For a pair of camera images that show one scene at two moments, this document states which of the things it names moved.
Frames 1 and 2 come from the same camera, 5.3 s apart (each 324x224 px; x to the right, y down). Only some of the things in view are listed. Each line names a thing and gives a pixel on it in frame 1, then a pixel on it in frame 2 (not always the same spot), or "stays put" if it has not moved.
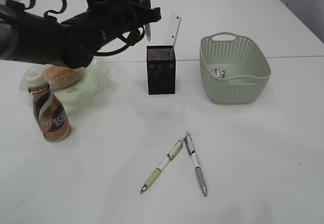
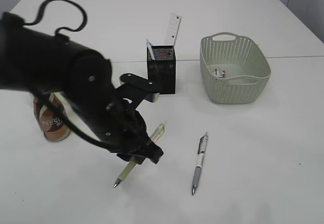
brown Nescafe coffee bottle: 50,116 stays put
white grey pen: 191,151 → 203,143
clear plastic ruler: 173,26 stays put
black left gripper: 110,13 → 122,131
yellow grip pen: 174,148 → 126,173
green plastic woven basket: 247,72 stays put
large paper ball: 219,73 stays put
